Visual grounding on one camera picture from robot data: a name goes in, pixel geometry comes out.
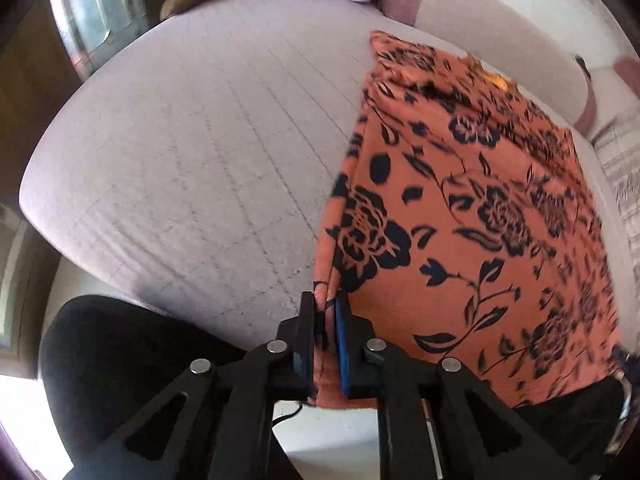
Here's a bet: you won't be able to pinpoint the person's black pants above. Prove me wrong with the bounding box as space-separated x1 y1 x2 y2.
39 295 632 480

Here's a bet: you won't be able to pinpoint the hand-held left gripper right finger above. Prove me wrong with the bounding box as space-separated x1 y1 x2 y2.
335 291 582 480

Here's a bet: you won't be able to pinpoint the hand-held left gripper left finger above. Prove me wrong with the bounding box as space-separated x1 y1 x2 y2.
64 291 317 480

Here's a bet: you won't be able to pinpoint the glass window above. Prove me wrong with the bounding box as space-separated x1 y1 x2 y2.
47 0 157 81

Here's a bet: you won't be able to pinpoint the striped beige cushion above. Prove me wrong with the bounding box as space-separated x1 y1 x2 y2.
592 110 640 261

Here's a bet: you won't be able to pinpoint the pink fabric sofa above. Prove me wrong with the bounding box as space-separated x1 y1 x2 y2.
19 0 640 351

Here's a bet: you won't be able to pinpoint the thin black cable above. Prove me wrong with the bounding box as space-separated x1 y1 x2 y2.
272 402 304 424

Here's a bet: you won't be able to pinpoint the orange black floral garment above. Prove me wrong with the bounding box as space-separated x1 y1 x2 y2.
307 30 624 411

